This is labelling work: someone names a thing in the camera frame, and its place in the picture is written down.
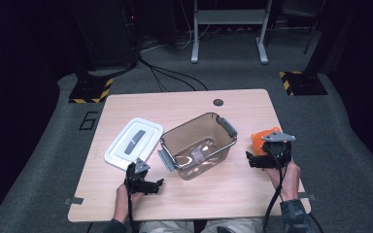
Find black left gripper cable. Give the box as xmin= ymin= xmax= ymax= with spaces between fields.
xmin=126 ymin=190 xmax=139 ymax=233

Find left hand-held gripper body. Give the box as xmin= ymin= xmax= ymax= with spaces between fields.
xmin=124 ymin=157 xmax=155 ymax=195

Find white floor cables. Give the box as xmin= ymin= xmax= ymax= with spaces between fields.
xmin=140 ymin=18 xmax=196 ymax=54

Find black stand base striped edge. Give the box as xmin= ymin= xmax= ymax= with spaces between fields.
xmin=68 ymin=77 xmax=115 ymax=105
xmin=279 ymin=71 xmax=328 ymax=97

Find orange plush toy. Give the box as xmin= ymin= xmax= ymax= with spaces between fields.
xmin=251 ymin=126 xmax=283 ymax=156

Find person's left hand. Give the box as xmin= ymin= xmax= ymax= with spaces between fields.
xmin=113 ymin=183 xmax=144 ymax=225

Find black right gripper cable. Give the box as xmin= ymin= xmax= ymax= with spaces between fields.
xmin=261 ymin=150 xmax=289 ymax=233

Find person's right hand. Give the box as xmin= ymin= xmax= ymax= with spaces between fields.
xmin=265 ymin=159 xmax=302 ymax=203

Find brown translucent storage box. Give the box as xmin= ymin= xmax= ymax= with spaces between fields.
xmin=156 ymin=112 xmax=239 ymax=182

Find white box lid grey handle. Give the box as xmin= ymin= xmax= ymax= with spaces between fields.
xmin=104 ymin=116 xmax=165 ymax=172

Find grey tape piece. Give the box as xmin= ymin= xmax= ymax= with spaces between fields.
xmin=297 ymin=191 xmax=318 ymax=201
xmin=63 ymin=196 xmax=85 ymax=207

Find black floor cables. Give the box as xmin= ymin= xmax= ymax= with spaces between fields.
xmin=138 ymin=56 xmax=209 ymax=93

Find dark cabinet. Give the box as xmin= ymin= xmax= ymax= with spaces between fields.
xmin=66 ymin=0 xmax=141 ymax=70

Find white metal desk frame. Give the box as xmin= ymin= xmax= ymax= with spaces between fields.
xmin=190 ymin=0 xmax=274 ymax=65

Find person's light trousers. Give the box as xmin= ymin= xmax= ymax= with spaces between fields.
xmin=138 ymin=217 xmax=264 ymax=233

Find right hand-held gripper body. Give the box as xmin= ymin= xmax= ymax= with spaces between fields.
xmin=261 ymin=131 xmax=296 ymax=170

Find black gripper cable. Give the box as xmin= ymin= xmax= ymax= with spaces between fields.
xmin=126 ymin=190 xmax=139 ymax=233
xmin=261 ymin=150 xmax=289 ymax=233

